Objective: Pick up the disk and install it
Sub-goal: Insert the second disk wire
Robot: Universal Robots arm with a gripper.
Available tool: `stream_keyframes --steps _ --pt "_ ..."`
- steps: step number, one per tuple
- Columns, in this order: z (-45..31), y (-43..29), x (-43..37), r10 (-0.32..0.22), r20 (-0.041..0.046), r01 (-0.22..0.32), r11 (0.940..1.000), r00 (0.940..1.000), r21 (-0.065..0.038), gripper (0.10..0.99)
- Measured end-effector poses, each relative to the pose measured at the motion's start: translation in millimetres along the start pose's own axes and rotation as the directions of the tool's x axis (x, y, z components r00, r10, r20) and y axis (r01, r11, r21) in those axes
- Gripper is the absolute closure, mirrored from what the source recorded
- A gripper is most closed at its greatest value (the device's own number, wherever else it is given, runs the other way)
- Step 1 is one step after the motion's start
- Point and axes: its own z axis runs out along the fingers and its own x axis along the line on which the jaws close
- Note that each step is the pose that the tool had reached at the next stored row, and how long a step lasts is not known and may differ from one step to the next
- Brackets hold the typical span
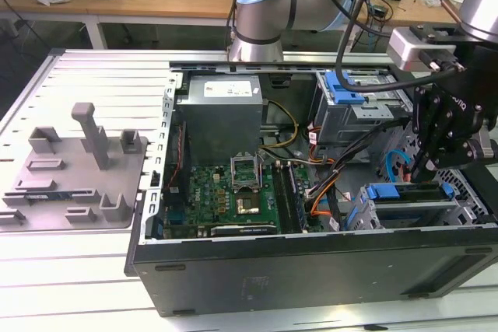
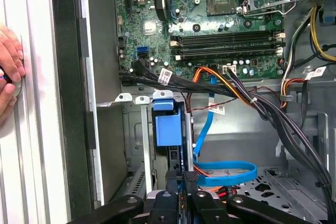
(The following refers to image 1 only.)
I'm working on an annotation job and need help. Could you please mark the grey optical drive cage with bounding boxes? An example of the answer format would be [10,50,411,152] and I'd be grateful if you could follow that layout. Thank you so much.
[313,69,413,146]

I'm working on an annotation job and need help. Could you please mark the black wrist mount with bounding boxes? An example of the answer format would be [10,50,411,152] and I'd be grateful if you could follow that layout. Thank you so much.
[408,23,498,88]

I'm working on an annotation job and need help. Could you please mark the grey power supply unit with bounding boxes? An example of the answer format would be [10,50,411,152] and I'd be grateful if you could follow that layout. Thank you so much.
[177,74,269,166]

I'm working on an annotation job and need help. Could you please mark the grey camera beside gripper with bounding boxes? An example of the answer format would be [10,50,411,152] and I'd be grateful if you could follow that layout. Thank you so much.
[476,121,498,162]

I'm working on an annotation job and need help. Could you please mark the black camera cable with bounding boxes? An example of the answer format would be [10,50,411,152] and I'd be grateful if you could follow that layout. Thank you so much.
[335,0,466,94]

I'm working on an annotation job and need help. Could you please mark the black open PC case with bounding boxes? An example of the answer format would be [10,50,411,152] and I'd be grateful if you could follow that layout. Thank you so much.
[123,53,498,317]

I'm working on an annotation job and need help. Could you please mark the RAM stick with white label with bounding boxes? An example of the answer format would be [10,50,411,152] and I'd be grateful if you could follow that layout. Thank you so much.
[23,190,75,201]

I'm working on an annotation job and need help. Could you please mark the hard disk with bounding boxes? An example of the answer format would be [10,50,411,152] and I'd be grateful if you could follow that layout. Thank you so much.
[345,182,456,231]

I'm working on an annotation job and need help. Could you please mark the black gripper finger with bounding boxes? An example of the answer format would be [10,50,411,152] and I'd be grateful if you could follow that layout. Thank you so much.
[422,132,483,183]
[412,82,444,183]

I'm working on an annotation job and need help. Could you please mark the yellow black power wires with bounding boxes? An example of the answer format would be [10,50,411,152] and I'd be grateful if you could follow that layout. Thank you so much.
[258,99,300,150]

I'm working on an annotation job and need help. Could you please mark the grey metal disk bay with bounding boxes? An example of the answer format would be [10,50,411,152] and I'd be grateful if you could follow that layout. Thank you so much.
[344,182,489,231]

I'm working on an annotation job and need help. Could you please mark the thin metal locking lever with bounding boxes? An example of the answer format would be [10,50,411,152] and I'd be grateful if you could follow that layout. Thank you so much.
[258,149,266,193]

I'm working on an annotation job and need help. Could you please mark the wooden desk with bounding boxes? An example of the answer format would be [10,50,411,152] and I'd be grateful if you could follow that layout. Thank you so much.
[0,0,498,51]

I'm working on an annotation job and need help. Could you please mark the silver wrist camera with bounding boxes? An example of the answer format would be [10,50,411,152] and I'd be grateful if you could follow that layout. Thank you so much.
[387,26,460,73]

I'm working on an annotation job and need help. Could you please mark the grey parts rack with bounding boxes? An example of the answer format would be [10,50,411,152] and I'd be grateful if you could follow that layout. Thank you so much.
[0,101,151,234]

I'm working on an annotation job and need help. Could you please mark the metal socket cover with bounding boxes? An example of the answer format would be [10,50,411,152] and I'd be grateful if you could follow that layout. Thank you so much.
[230,152,261,193]

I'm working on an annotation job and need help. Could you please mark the black graphics card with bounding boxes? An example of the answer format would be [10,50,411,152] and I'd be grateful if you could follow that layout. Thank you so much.
[209,224,275,237]

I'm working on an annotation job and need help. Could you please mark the blue data wire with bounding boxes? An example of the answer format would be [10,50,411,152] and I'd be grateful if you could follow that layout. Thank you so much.
[388,148,412,184]

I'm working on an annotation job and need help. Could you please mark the CPU socket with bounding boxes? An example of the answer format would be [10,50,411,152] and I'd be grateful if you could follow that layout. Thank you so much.
[234,193,261,217]

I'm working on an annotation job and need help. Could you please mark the blue drive cage latch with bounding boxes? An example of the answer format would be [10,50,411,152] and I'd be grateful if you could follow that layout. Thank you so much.
[324,71,369,106]

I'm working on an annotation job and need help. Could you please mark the orange red power wire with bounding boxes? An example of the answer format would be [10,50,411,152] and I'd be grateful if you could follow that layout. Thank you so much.
[398,152,414,184]

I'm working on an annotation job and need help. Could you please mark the green motherboard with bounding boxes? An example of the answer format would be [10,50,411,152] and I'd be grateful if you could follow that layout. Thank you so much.
[161,160,312,238]

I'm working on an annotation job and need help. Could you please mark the blue RAM stick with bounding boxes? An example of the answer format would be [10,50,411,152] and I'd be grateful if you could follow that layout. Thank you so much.
[286,163,305,229]

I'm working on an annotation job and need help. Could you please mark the black cable bundle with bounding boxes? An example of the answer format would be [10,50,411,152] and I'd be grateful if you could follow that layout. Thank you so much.
[303,120,413,228]

